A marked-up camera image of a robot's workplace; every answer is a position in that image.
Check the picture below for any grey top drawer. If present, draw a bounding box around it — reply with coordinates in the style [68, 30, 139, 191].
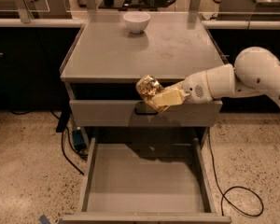
[70, 100, 222, 127]

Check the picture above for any black floor cable left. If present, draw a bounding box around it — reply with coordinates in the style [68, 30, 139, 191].
[9, 108, 89, 175]

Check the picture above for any black floor cable right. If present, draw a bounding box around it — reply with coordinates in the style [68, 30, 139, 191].
[207, 131, 265, 218]

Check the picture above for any white horizontal rail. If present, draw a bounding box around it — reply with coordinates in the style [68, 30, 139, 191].
[0, 19, 280, 30]

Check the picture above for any grey open middle drawer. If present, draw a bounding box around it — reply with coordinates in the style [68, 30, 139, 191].
[63, 138, 231, 224]

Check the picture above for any white ceramic bowl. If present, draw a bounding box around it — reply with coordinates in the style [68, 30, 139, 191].
[123, 11, 150, 34]

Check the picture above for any grey drawer cabinet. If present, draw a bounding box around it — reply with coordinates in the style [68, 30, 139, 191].
[59, 10, 231, 224]

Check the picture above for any blue tape piece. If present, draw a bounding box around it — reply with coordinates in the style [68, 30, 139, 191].
[39, 215, 52, 224]

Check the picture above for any black drawer handle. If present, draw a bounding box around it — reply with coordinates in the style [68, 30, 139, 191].
[134, 102, 158, 116]

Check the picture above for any blue power box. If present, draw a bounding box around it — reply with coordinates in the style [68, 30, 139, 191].
[72, 130, 86, 150]

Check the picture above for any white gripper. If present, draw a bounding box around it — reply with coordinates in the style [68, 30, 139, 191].
[151, 71, 213, 106]

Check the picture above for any black floor cable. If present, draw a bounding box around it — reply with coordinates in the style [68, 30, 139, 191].
[9, 108, 89, 175]
[207, 131, 265, 218]

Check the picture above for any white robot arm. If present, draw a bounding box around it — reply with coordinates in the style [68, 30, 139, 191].
[152, 47, 280, 107]

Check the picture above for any orange can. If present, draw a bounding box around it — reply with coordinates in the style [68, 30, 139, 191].
[135, 75, 168, 113]

